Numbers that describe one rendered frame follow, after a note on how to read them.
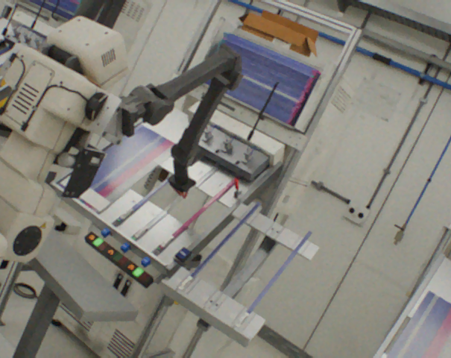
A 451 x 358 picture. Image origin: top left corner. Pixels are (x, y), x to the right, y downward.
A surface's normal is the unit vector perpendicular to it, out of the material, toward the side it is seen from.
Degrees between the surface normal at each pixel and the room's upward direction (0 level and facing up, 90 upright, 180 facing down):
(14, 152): 82
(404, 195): 90
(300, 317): 90
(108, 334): 90
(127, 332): 90
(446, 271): 44
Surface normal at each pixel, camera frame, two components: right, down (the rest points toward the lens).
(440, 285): 0.01, -0.71
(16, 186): -0.37, -0.23
